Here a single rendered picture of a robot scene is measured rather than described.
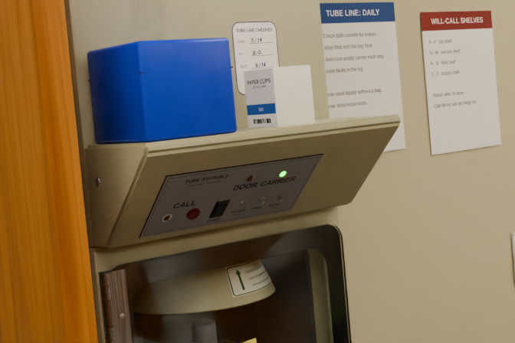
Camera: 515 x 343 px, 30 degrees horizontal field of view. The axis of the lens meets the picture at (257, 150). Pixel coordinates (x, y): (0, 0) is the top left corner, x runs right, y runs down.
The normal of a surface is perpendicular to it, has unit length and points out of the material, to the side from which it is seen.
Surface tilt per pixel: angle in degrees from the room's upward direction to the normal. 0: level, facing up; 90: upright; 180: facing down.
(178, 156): 135
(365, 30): 90
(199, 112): 90
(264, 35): 90
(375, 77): 90
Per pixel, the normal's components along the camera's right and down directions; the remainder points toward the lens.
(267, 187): 0.49, 0.70
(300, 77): 0.60, -0.01
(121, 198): -0.79, 0.11
